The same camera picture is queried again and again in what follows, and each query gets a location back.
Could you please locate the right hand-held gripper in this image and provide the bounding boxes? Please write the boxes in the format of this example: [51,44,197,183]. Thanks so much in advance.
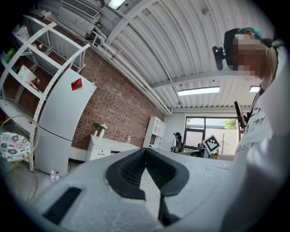
[202,134,222,159]

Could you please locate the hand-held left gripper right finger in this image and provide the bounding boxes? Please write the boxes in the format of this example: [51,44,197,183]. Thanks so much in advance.
[145,147,235,227]

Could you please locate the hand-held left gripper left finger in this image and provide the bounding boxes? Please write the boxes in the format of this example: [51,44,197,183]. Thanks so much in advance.
[29,147,164,232]

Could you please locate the white desk drawer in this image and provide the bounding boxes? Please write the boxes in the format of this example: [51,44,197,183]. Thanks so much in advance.
[92,147,112,160]

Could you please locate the white desk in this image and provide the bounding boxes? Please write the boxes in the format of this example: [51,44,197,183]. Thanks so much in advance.
[85,134,141,163]

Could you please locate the wooden coat stand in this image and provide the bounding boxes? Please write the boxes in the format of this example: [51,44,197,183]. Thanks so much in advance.
[219,133,229,155]

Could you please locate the black framed window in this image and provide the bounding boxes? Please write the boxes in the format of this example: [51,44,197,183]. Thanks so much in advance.
[183,116,240,156]

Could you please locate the black chest-mounted device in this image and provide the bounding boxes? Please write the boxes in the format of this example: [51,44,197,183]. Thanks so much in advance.
[234,101,247,129]

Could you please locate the long ceiling light panel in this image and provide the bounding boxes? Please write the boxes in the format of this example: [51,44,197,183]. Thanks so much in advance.
[177,86,221,97]

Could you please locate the person's white printed shirt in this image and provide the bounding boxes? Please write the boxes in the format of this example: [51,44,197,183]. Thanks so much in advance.
[218,43,290,232]

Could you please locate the white bookcase cabinet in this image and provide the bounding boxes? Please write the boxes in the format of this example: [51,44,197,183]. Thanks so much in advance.
[142,116,167,149]

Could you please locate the white vase with flowers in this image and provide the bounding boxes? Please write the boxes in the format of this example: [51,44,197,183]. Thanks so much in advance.
[94,123,109,139]

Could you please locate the white refrigerator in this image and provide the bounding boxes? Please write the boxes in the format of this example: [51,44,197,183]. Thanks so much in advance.
[34,68,97,177]

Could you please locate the person's head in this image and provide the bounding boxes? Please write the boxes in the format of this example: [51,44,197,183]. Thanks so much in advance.
[223,27,280,80]

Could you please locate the floral seat cushion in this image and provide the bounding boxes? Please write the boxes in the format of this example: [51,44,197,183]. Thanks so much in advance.
[0,132,32,163]

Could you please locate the white ceiling pipes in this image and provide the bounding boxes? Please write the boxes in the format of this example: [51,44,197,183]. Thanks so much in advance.
[92,24,174,115]

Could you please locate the red fridge magnet clip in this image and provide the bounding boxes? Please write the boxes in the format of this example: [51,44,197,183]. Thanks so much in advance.
[71,78,83,91]

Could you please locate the white cardboard box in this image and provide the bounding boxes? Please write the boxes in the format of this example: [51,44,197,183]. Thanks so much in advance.
[17,64,37,84]

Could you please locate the white metal shelf rack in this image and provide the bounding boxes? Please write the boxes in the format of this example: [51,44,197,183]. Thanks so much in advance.
[0,14,91,123]

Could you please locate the square ceiling light panel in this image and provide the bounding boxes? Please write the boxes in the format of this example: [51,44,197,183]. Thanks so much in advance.
[107,0,126,10]

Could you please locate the green box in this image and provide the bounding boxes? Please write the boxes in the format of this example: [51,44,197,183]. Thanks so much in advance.
[3,48,15,63]

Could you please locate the white air conditioner unit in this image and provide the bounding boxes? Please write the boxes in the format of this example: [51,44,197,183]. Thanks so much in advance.
[58,0,101,39]

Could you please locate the black head-mounted camera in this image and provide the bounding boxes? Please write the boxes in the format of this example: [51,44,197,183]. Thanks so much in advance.
[212,46,227,71]

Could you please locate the gold wire chair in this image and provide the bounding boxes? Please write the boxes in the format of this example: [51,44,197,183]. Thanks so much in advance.
[0,115,40,204]

